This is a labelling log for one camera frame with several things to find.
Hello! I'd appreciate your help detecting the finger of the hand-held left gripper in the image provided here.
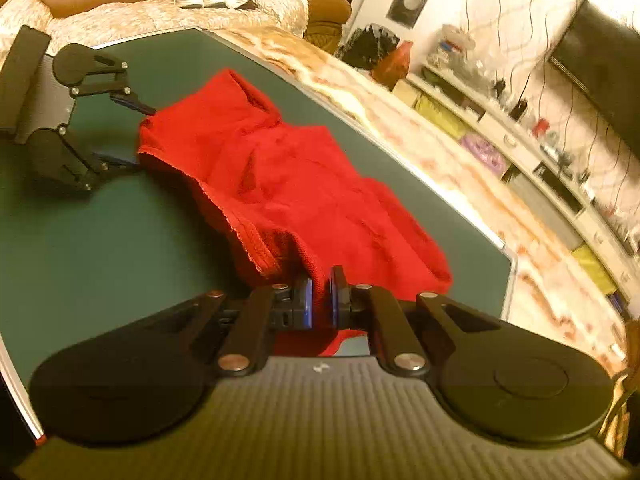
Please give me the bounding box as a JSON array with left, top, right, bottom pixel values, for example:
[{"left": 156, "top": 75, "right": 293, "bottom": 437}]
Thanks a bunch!
[
  {"left": 55, "top": 127, "right": 143, "bottom": 193},
  {"left": 70, "top": 52, "right": 157, "bottom": 116}
]

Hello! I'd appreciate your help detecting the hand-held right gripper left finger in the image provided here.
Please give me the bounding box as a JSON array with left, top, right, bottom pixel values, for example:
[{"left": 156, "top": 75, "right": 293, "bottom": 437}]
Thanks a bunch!
[{"left": 150, "top": 276, "right": 316, "bottom": 379}]

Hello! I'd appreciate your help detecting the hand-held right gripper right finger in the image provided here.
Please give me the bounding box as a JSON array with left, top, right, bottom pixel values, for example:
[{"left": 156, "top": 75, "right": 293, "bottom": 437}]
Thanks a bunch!
[{"left": 327, "top": 265, "right": 502, "bottom": 379}]

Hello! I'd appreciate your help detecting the cream quilted sofa cover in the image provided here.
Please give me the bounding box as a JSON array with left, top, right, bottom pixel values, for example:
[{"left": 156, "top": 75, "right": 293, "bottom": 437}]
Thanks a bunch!
[{"left": 0, "top": 0, "right": 311, "bottom": 63}]

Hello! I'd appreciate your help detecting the black bag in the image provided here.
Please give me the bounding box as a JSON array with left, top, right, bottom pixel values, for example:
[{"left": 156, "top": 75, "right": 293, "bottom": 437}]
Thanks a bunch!
[{"left": 334, "top": 23, "right": 401, "bottom": 72}]

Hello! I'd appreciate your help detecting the orange plastic bag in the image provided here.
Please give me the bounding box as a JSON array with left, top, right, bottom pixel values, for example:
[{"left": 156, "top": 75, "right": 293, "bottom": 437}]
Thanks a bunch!
[{"left": 371, "top": 41, "right": 415, "bottom": 90}]

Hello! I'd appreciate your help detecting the white television cabinet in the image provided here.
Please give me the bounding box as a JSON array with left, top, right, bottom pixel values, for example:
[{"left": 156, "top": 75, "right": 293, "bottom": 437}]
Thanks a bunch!
[{"left": 392, "top": 60, "right": 640, "bottom": 321}]

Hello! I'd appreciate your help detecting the small green cushion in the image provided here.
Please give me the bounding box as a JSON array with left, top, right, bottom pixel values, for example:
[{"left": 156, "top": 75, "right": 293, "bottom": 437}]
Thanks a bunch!
[{"left": 570, "top": 244, "right": 619, "bottom": 296}]

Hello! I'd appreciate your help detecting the black television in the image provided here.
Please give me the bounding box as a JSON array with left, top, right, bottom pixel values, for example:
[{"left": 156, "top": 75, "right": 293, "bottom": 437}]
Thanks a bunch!
[{"left": 547, "top": 0, "right": 640, "bottom": 158}]

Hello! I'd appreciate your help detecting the wall poster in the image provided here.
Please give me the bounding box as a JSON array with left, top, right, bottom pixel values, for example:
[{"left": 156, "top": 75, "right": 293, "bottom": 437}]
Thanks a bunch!
[{"left": 386, "top": 0, "right": 432, "bottom": 30}]

